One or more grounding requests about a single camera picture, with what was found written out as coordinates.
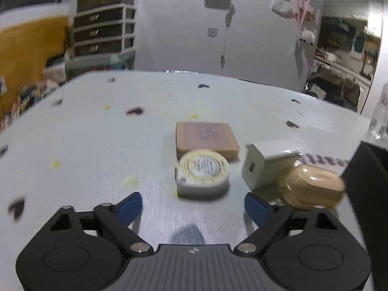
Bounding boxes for black cardboard box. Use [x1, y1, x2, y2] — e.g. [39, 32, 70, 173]
[341, 141, 387, 290]

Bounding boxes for beige earbuds case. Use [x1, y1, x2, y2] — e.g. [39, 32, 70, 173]
[278, 165, 345, 210]

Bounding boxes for white charger cube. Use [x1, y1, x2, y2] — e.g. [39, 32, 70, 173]
[241, 140, 302, 191]

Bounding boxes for white round tape measure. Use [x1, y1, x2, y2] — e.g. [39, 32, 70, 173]
[175, 149, 229, 198]

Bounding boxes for brown cloth covered chair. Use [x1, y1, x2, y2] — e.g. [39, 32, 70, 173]
[304, 68, 360, 112]

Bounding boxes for clear water bottle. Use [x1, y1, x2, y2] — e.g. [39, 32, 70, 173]
[368, 83, 388, 140]

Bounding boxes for white drawer cabinet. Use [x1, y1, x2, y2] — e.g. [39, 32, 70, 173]
[72, 0, 136, 58]

